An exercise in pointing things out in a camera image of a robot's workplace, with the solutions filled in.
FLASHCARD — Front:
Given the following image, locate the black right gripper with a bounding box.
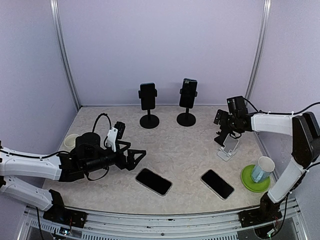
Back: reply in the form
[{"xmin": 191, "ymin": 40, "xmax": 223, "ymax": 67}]
[{"xmin": 214, "ymin": 108, "xmax": 242, "ymax": 133}]

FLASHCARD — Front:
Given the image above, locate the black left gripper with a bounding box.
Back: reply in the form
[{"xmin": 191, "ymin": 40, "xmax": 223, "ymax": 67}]
[{"xmin": 84, "ymin": 141, "xmax": 146, "ymax": 173}]

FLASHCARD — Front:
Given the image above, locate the black folding phone stand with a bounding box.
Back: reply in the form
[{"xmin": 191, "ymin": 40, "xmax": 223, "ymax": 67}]
[{"xmin": 214, "ymin": 130, "xmax": 229, "ymax": 147}]

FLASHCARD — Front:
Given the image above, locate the blue-edged black phone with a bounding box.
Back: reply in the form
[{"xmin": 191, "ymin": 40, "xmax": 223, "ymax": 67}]
[{"xmin": 179, "ymin": 78, "xmax": 198, "ymax": 109}]

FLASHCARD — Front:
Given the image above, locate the black round-base phone stand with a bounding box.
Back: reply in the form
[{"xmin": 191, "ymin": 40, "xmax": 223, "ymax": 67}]
[{"xmin": 176, "ymin": 88, "xmax": 199, "ymax": 127}]

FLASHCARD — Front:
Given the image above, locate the teal-edged black phone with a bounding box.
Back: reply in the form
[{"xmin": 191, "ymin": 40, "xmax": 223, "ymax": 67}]
[{"xmin": 138, "ymin": 82, "xmax": 157, "ymax": 111}]

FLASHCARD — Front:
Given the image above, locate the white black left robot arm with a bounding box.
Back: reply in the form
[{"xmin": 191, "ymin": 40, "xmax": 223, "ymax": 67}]
[{"xmin": 0, "ymin": 129, "xmax": 147, "ymax": 223}]

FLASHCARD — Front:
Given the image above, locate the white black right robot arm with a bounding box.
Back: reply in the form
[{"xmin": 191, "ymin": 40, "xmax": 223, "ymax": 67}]
[{"xmin": 213, "ymin": 96, "xmax": 320, "ymax": 222}]

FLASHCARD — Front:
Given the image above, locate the clear-case black phone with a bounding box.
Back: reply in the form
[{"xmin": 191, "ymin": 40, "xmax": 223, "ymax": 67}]
[{"xmin": 135, "ymin": 168, "xmax": 173, "ymax": 197}]

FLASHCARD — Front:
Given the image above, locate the silver folding phone stand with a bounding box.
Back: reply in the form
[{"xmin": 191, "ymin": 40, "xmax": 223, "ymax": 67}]
[{"xmin": 217, "ymin": 135, "xmax": 239, "ymax": 162}]

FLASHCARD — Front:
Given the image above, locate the white-edged black phone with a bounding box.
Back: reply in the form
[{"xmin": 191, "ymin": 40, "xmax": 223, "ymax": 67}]
[{"xmin": 200, "ymin": 169, "xmax": 235, "ymax": 201}]

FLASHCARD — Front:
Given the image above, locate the light blue cup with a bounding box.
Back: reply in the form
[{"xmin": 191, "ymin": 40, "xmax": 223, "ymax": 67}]
[{"xmin": 251, "ymin": 156, "xmax": 275, "ymax": 183}]

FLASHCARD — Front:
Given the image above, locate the green plate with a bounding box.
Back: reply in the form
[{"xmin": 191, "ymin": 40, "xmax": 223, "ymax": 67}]
[{"xmin": 240, "ymin": 164, "xmax": 271, "ymax": 193}]

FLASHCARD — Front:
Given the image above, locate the white mug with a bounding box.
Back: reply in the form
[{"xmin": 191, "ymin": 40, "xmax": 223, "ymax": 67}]
[{"xmin": 63, "ymin": 133, "xmax": 79, "ymax": 149}]

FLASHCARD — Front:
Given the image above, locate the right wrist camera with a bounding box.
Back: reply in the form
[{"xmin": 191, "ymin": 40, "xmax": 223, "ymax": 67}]
[{"xmin": 213, "ymin": 109, "xmax": 229, "ymax": 126}]

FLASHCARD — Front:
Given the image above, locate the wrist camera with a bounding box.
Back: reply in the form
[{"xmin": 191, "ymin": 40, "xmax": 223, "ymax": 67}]
[
  {"xmin": 213, "ymin": 109, "xmax": 229, "ymax": 126},
  {"xmin": 106, "ymin": 121, "xmax": 126, "ymax": 152}
]

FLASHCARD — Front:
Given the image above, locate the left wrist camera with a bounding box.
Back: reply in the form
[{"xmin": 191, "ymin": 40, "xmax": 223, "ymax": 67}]
[{"xmin": 106, "ymin": 121, "xmax": 126, "ymax": 152}]

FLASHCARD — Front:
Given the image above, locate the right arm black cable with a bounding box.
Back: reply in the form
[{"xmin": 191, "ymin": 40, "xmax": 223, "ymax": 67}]
[{"xmin": 242, "ymin": 97, "xmax": 320, "ymax": 117}]

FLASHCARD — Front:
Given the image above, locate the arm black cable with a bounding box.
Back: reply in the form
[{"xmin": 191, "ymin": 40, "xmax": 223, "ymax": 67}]
[
  {"xmin": 242, "ymin": 97, "xmax": 320, "ymax": 117},
  {"xmin": 0, "ymin": 113, "xmax": 113, "ymax": 181}
]

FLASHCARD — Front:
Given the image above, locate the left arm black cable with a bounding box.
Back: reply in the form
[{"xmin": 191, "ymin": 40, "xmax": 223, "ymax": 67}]
[{"xmin": 0, "ymin": 113, "xmax": 113, "ymax": 181}]

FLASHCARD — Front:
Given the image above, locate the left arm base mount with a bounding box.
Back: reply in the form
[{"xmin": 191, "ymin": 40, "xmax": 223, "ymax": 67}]
[{"xmin": 43, "ymin": 205, "xmax": 88, "ymax": 229}]

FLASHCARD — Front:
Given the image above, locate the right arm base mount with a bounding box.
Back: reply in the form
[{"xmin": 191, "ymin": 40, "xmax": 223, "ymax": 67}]
[{"xmin": 238, "ymin": 207, "xmax": 283, "ymax": 228}]

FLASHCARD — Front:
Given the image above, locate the aluminium front rail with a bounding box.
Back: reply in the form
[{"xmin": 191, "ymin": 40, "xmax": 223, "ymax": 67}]
[{"xmin": 17, "ymin": 197, "xmax": 308, "ymax": 240}]

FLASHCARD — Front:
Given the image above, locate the right aluminium frame post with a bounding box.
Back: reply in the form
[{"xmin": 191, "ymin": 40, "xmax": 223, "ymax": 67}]
[{"xmin": 245, "ymin": 0, "xmax": 272, "ymax": 99}]

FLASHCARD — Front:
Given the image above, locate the aluminium frame post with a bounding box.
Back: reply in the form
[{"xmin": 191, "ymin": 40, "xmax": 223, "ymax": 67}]
[
  {"xmin": 50, "ymin": 0, "xmax": 82, "ymax": 111},
  {"xmin": 245, "ymin": 0, "xmax": 272, "ymax": 99}
]

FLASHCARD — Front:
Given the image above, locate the left aluminium frame post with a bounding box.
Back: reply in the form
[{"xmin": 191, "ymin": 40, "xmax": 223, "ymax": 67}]
[{"xmin": 50, "ymin": 0, "xmax": 82, "ymax": 111}]

